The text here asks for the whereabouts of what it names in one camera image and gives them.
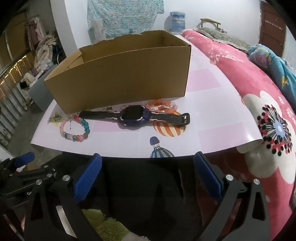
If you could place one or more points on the green fluffy cloth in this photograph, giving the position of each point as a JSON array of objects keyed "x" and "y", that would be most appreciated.
[{"x": 104, "y": 227}]

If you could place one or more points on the blue water jug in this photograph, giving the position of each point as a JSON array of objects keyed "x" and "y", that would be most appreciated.
[{"x": 177, "y": 22}]

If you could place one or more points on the pile of clothes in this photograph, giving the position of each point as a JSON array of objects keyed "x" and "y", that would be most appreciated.
[{"x": 46, "y": 46}]

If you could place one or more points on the pink floral blanket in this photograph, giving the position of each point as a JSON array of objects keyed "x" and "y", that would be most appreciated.
[{"x": 238, "y": 76}]

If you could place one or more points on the hanging blue floral cloth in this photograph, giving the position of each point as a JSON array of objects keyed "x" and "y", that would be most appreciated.
[{"x": 124, "y": 16}]

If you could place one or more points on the wooden chair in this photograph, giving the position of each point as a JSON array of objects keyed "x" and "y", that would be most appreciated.
[{"x": 209, "y": 20}]

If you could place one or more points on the blue floral quilt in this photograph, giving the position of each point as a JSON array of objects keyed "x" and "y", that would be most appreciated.
[{"x": 270, "y": 62}]

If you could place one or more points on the metal railing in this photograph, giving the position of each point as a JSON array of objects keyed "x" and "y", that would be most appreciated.
[{"x": 13, "y": 76}]

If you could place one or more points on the large butterfly outline charm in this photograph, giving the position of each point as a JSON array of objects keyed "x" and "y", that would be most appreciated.
[{"x": 108, "y": 108}]

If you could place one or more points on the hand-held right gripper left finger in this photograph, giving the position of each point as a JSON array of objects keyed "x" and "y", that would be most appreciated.
[{"x": 87, "y": 177}]

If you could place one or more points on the dark cloth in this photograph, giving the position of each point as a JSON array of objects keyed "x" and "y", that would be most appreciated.
[{"x": 150, "y": 197}]

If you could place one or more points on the grey green blanket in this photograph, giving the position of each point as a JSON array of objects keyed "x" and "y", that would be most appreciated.
[{"x": 222, "y": 37}]

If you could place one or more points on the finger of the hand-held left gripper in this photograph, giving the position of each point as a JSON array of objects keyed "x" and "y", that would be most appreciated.
[
  {"x": 5, "y": 165},
  {"x": 24, "y": 159}
]

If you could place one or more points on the brown cardboard box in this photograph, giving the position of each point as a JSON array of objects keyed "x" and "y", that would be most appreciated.
[{"x": 115, "y": 76}]

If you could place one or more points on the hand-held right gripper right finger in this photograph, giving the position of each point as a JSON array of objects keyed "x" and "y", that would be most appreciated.
[{"x": 208, "y": 177}]

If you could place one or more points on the grey board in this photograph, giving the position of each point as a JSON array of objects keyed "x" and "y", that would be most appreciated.
[{"x": 39, "y": 97}]

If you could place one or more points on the brown door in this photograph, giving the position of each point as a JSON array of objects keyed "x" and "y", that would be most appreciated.
[{"x": 270, "y": 30}]

